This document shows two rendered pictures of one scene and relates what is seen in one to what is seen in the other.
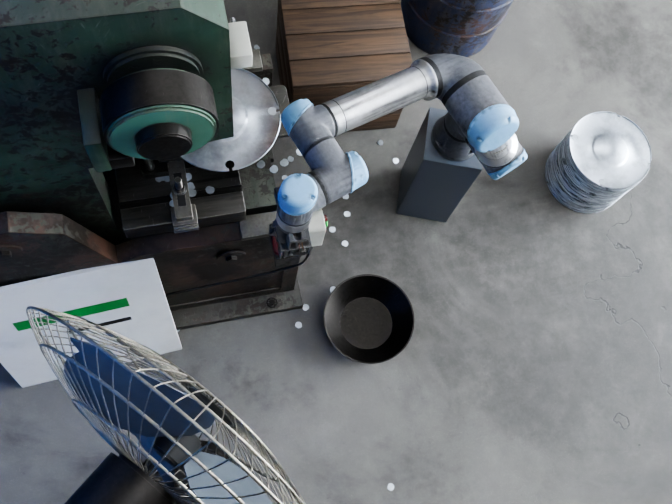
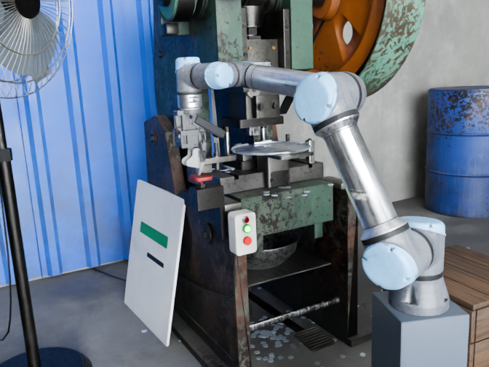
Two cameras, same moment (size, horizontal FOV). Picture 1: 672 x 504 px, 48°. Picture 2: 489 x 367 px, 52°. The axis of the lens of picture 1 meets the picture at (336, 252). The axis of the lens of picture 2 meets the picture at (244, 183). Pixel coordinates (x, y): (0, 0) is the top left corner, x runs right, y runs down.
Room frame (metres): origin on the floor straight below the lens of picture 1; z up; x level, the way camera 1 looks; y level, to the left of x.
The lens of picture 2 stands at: (0.77, -1.45, 1.06)
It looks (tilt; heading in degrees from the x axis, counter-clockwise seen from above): 12 degrees down; 91
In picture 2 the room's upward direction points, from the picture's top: 3 degrees counter-clockwise
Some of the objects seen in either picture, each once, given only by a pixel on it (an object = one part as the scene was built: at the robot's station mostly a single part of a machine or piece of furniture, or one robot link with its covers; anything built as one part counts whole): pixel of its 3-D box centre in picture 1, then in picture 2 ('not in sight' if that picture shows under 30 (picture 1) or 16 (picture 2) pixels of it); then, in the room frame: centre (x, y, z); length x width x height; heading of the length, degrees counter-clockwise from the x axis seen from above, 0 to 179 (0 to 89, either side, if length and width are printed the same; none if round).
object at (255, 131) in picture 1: (221, 117); (271, 148); (0.83, 0.37, 0.78); 0.29 x 0.29 x 0.01
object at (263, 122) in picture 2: not in sight; (252, 124); (0.76, 0.49, 0.86); 0.20 x 0.16 x 0.05; 30
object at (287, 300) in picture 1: (143, 276); (181, 230); (0.46, 0.47, 0.45); 0.92 x 0.12 x 0.90; 120
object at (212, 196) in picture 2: (283, 250); (208, 212); (0.61, 0.13, 0.62); 0.10 x 0.06 x 0.20; 30
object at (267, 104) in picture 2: not in sight; (256, 77); (0.79, 0.45, 1.04); 0.17 x 0.15 x 0.30; 120
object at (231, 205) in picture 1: (173, 144); (254, 172); (0.77, 0.48, 0.68); 0.45 x 0.30 x 0.06; 30
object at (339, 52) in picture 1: (340, 60); (461, 316); (1.48, 0.20, 0.18); 0.40 x 0.38 x 0.35; 116
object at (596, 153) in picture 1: (610, 149); not in sight; (1.46, -0.77, 0.23); 0.29 x 0.29 x 0.01
